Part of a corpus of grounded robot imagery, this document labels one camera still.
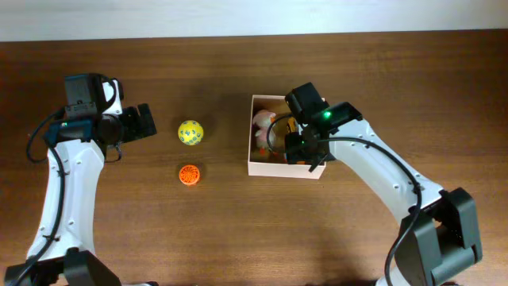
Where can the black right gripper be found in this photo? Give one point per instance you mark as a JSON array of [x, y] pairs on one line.
[[293, 152]]

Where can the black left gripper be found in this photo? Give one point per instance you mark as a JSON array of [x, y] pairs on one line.
[[132, 114]]

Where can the grey yellow toy truck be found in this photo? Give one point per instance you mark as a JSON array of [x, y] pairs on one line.
[[291, 125]]

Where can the yellow ball blue letters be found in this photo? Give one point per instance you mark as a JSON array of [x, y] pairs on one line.
[[190, 132]]

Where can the white duck toy pink hat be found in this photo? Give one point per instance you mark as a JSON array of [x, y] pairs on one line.
[[262, 121]]

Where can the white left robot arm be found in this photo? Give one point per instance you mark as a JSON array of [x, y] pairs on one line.
[[78, 137]]

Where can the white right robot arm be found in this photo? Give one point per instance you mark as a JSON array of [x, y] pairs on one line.
[[438, 233]]

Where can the white cardboard box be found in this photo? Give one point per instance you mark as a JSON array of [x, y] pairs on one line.
[[267, 164]]

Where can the orange lattice ball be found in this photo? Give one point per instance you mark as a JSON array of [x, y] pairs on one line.
[[189, 175]]

